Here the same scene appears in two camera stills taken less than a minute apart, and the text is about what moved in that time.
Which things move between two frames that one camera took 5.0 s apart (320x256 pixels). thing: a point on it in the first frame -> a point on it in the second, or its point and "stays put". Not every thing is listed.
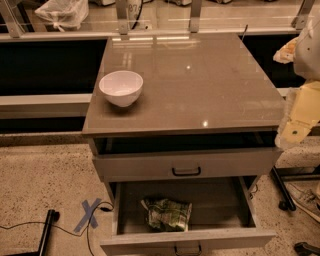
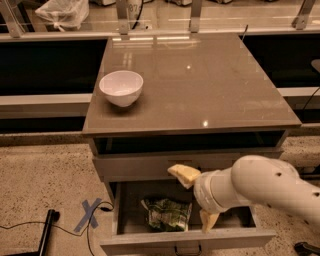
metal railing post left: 12,19 stays put
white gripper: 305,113 -> 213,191
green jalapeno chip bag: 167,215 stays put
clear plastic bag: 70,14 stays put
